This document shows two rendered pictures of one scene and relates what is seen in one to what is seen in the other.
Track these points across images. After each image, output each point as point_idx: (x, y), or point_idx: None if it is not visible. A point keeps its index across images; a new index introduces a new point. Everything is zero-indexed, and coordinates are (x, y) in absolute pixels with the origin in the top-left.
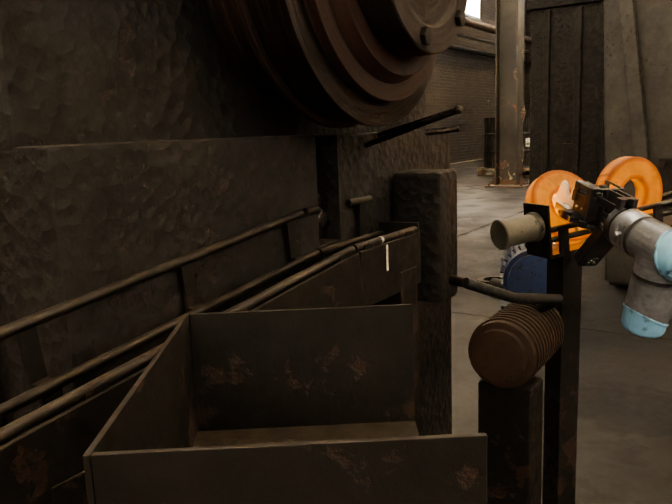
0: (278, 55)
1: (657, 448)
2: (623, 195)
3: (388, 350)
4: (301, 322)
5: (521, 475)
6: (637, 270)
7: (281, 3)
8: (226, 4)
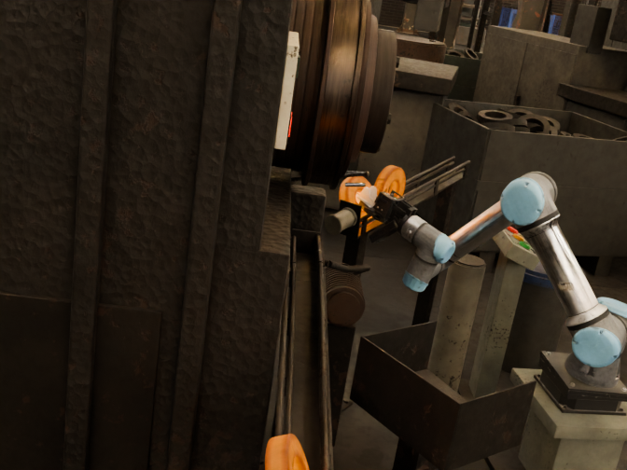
0: (320, 163)
1: (357, 342)
2: (407, 204)
3: (425, 340)
4: (400, 334)
5: (341, 378)
6: (421, 255)
7: (344, 146)
8: (291, 128)
